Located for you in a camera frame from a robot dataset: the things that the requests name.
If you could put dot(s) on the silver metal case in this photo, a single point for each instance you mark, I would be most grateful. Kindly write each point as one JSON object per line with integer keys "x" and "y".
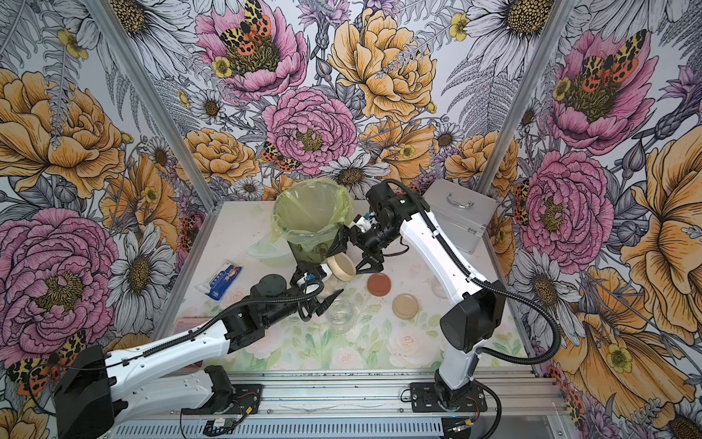
{"x": 463, "y": 214}

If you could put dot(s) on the glass jar beige lid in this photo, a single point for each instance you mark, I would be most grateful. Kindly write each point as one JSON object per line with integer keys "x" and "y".
{"x": 322, "y": 272}
{"x": 438, "y": 289}

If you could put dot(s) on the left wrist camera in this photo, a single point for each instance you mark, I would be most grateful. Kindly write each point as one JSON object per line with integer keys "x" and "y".
{"x": 303, "y": 274}

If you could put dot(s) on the black mesh waste bin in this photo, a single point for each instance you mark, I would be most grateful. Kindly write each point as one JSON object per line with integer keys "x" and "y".
{"x": 312, "y": 250}

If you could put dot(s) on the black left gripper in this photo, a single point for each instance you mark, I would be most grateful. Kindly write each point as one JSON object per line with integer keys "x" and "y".
{"x": 320, "y": 307}

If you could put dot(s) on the blue snack packet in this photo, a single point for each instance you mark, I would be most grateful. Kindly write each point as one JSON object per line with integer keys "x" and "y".
{"x": 217, "y": 285}

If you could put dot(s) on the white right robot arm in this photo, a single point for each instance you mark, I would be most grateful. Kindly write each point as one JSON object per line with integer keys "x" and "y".
{"x": 398, "y": 213}

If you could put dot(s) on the green plastic bin liner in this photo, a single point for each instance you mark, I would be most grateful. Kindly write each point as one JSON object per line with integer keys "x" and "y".
{"x": 311, "y": 212}

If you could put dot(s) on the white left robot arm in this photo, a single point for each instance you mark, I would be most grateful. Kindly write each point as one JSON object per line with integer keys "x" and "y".
{"x": 101, "y": 389}

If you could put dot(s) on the aluminium frame post left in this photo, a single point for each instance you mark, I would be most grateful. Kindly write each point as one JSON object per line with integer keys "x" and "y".
{"x": 108, "y": 23}

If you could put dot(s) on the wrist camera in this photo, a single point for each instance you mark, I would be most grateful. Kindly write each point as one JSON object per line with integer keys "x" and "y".
{"x": 365, "y": 222}
{"x": 303, "y": 274}

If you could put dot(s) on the aluminium frame post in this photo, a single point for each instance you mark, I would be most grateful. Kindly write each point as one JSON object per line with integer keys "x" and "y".
{"x": 548, "y": 42}
{"x": 108, "y": 23}

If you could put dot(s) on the glass jar orange lid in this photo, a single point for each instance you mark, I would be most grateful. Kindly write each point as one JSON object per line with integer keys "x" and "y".
{"x": 341, "y": 316}

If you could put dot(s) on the aluminium frame post right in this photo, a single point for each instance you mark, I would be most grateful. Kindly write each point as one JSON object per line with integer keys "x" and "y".
{"x": 548, "y": 42}

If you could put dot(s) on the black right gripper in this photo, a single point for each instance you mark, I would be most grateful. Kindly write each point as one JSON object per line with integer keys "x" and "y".
{"x": 342, "y": 239}

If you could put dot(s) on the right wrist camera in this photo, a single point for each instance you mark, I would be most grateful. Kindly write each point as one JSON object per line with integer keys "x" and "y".
{"x": 365, "y": 222}

